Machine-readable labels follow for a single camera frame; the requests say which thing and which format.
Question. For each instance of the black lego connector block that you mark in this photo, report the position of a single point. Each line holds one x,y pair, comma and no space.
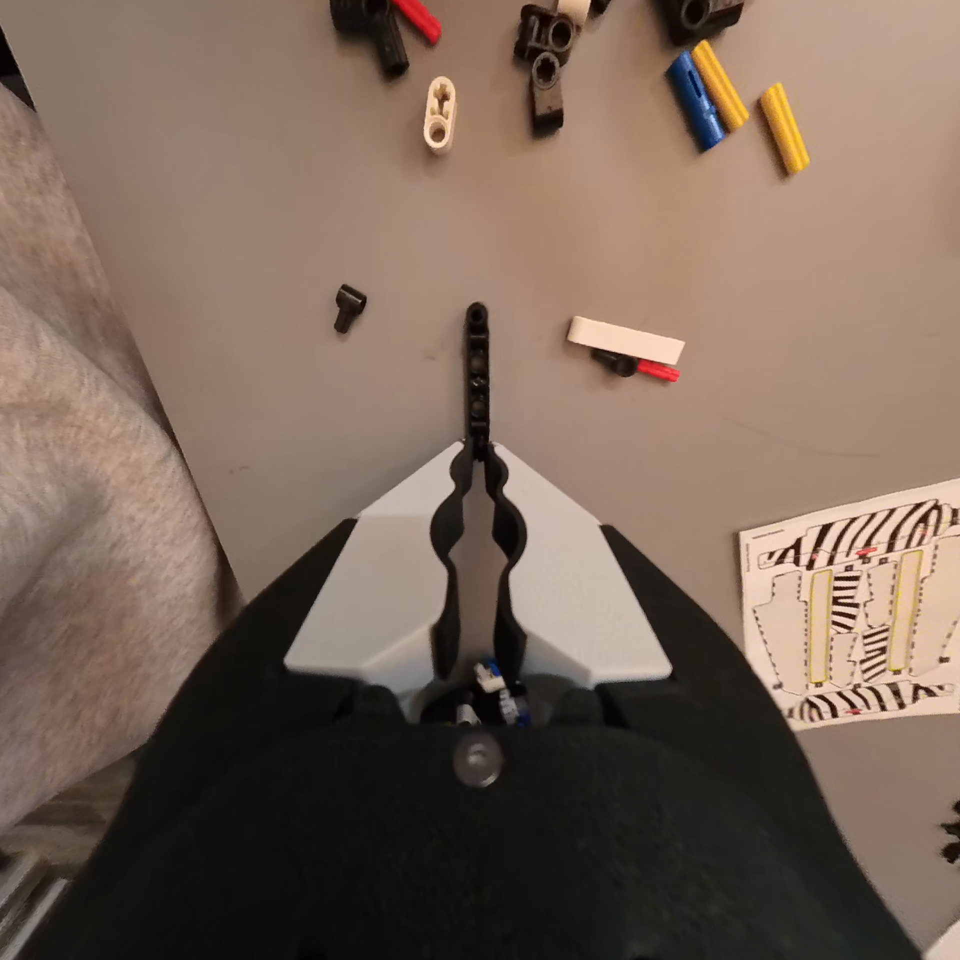
675,30

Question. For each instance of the black double hole lego connector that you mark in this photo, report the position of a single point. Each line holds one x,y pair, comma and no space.
523,46

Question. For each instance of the small white lego piece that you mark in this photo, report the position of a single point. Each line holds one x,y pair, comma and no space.
574,7

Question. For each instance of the short black lego beam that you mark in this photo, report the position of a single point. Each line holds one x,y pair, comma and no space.
547,105

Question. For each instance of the small black lego connector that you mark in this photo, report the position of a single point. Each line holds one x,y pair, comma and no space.
346,311

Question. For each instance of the yellow lego axle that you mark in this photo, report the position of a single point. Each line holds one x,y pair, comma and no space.
721,86
784,127

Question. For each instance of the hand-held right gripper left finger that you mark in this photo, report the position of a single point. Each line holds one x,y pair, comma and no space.
360,600

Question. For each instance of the zebra striped sticker sheet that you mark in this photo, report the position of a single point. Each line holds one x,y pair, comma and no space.
847,600

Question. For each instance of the blue lego pin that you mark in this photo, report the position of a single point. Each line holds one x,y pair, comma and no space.
694,105

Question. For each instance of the black connector with red axle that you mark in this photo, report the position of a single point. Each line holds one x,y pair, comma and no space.
391,49
622,365

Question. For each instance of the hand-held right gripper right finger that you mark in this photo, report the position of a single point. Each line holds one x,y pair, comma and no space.
585,600

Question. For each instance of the long black lego beam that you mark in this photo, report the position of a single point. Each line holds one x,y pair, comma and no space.
477,360

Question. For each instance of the short white lego beam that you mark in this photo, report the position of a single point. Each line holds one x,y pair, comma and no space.
440,114

